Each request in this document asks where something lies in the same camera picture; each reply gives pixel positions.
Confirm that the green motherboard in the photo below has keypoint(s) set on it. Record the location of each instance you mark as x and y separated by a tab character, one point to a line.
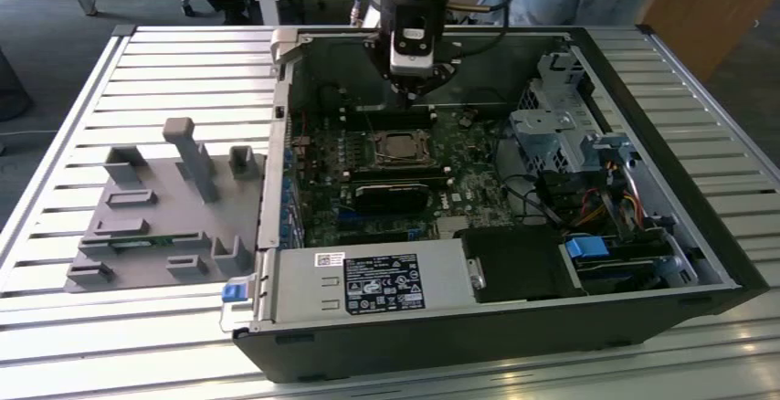
476	181

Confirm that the grey power supply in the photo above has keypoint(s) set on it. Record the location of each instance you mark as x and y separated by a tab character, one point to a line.
305	281

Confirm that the wooden cabinet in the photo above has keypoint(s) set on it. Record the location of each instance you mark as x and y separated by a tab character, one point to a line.
719	7

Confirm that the green RAM stick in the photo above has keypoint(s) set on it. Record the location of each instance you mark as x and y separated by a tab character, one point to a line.
158	240

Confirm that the hard disk in blue carrier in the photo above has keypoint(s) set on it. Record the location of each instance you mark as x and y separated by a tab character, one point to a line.
587	249

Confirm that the silver square CPU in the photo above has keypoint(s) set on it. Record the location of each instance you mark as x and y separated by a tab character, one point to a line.
404	145

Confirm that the blue case latch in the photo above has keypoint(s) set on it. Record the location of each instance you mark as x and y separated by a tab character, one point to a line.
234	291

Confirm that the black graphics card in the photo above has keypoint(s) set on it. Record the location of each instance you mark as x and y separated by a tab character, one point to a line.
390	199

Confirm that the black RAM slot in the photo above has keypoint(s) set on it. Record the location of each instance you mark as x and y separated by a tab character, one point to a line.
396	171
396	116
396	122
396	127
396	175
421	112
396	179

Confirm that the pale blue plastic bracket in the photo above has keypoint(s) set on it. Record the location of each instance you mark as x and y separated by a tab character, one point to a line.
609	144

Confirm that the black open PC case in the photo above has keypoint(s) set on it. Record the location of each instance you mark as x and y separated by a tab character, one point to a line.
488	345

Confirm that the CPU socket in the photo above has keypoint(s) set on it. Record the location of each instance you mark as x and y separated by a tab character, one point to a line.
426	161

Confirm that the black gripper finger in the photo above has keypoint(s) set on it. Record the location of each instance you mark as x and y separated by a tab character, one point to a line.
381	67
440	78

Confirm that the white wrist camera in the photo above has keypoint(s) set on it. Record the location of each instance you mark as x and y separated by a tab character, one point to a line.
414	60

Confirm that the grey parts rack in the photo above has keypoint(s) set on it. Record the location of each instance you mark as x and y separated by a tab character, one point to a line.
158	181

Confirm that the silver perforated disk cage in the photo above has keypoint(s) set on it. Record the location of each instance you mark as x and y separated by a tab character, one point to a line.
542	140

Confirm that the silver chipset heat sink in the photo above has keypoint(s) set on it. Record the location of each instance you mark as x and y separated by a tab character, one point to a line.
452	226

